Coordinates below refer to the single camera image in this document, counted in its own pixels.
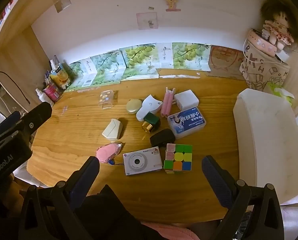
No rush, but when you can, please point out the multicolour puzzle cube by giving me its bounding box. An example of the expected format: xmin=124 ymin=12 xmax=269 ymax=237
xmin=163 ymin=144 xmax=193 ymax=174

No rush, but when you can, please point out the cream faceted case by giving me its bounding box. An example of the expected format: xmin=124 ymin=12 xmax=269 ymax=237
xmin=102 ymin=119 xmax=123 ymax=141

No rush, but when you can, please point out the blue white plastic floss box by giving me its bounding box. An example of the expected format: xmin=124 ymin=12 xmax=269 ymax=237
xmin=167 ymin=107 xmax=206 ymax=139

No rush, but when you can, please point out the black power adapter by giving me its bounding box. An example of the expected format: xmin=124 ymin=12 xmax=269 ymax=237
xmin=150 ymin=128 xmax=176 ymax=147

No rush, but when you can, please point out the clear acrylic sticker box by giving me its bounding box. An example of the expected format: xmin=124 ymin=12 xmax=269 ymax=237
xmin=99 ymin=90 xmax=114 ymax=109

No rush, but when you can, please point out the white square charger box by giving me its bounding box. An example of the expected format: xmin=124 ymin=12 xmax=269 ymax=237
xmin=174 ymin=89 xmax=199 ymax=111

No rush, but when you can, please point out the green gold perfume bottle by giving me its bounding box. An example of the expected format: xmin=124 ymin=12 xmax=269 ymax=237
xmin=141 ymin=112 xmax=160 ymax=133

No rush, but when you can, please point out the pink hair roller clip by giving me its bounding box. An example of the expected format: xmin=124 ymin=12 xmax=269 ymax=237
xmin=160 ymin=87 xmax=176 ymax=118

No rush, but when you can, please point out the round cream compact mirror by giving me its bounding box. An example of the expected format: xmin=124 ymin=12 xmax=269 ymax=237
xmin=126 ymin=99 xmax=142 ymax=114

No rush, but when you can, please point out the white cat-shaped case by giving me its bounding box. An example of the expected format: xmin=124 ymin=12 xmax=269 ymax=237
xmin=136 ymin=95 xmax=163 ymax=121

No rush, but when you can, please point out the white spray bottle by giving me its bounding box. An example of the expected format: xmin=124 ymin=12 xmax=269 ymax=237
xmin=35 ymin=88 xmax=54 ymax=107

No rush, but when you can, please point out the pink snack can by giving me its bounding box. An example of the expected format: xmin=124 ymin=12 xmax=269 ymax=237
xmin=43 ymin=83 xmax=61 ymax=102

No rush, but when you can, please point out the orange juice carton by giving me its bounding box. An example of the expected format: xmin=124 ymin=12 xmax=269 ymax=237
xmin=50 ymin=64 xmax=71 ymax=90

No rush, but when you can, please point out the white plastic storage bin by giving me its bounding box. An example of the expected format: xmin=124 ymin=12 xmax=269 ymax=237
xmin=233 ymin=88 xmax=298 ymax=204

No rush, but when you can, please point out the green tissue pack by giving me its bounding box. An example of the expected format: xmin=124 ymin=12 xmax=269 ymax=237
xmin=263 ymin=82 xmax=295 ymax=105

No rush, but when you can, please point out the beige letter-print fabric bag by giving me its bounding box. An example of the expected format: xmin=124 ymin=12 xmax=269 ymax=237
xmin=239 ymin=40 xmax=290 ymax=91

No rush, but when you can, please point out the brown cardboard with drawing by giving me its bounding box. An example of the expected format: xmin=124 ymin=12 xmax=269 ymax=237
xmin=206 ymin=45 xmax=244 ymax=80

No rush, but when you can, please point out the green grape printed cardboard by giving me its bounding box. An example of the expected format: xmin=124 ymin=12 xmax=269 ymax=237
xmin=66 ymin=42 xmax=211 ymax=92

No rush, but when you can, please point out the pink sticker-covered case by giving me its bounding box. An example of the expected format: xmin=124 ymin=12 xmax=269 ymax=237
xmin=247 ymin=29 xmax=277 ymax=57

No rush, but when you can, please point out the brown-haired plush doll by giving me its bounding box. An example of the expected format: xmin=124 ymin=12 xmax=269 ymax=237
xmin=260 ymin=0 xmax=298 ymax=51

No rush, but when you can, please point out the black cable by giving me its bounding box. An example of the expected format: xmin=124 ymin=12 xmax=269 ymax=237
xmin=0 ymin=70 xmax=31 ymax=105

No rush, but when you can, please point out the white charging cable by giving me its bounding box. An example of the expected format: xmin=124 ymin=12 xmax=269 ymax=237
xmin=242 ymin=36 xmax=287 ymax=67

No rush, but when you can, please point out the pink square wall sticker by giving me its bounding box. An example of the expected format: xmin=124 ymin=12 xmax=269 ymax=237
xmin=136 ymin=12 xmax=158 ymax=30

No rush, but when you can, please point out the yellow cartoon wall sticker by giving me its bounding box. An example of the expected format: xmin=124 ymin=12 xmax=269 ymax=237
xmin=165 ymin=0 xmax=181 ymax=12

